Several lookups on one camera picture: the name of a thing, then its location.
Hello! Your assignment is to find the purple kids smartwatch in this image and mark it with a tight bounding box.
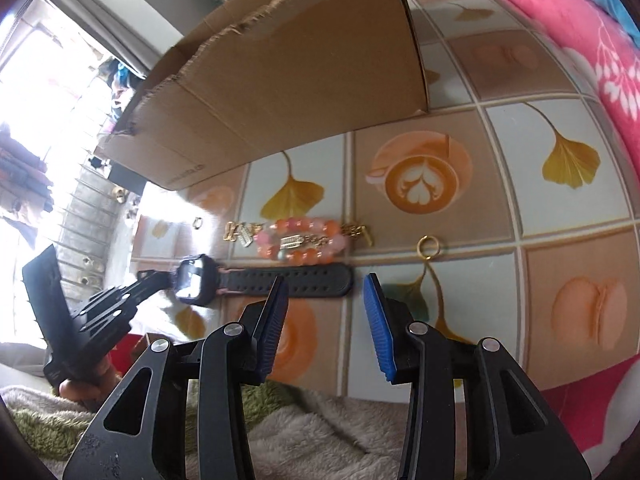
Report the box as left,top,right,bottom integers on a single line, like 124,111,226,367
136,252,356,308

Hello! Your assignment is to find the silver rectangular charm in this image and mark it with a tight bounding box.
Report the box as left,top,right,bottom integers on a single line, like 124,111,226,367
236,223,254,247
280,234,307,250

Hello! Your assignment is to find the person left hand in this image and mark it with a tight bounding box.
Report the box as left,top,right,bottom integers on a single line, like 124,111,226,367
58,358,122,408

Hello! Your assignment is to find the green fleece cuff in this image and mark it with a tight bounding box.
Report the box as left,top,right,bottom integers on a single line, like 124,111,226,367
8,378,302,461

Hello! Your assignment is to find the pink floral blanket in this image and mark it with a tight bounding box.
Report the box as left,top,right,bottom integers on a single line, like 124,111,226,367
449,0,640,466

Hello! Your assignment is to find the gold clover charm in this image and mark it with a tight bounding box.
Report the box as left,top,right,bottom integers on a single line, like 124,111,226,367
222,221,243,243

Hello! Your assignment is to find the small gold knot charm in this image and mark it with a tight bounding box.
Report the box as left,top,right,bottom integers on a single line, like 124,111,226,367
342,222,374,247

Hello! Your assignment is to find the grey curtain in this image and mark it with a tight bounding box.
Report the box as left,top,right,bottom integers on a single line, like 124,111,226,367
50,0,216,77

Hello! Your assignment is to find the brown cardboard box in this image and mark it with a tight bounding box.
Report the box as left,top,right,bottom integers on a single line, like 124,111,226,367
100,0,428,191

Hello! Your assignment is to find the pink orange bead bracelet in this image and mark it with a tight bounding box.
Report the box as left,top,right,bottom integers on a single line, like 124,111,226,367
254,216,350,266

